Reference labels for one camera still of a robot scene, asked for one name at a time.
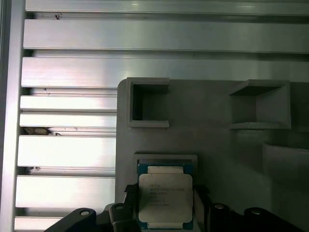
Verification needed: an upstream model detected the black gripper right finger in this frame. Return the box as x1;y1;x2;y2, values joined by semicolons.
192;184;306;232

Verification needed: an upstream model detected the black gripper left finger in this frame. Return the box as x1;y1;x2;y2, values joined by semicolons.
45;184;142;232

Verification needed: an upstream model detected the silver CPU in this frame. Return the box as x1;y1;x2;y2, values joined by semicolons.
137;163;195;230

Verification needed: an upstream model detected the grey parts rack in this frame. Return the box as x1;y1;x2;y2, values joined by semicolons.
115;77;309;232

